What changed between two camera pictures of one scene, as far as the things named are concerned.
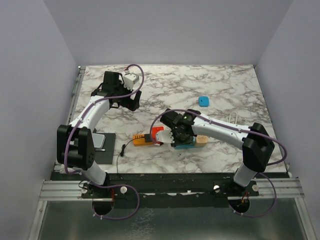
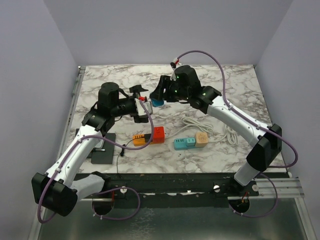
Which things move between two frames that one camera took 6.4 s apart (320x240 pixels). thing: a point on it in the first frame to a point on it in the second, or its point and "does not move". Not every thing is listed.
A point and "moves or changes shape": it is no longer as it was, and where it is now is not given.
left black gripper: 130,103 to 136,90
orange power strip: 139,140 does not move
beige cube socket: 201,141 does not move
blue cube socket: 203,101 moves or changes shape
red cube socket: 154,130 does not move
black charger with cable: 147,138 does not move
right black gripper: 189,139 to 165,83
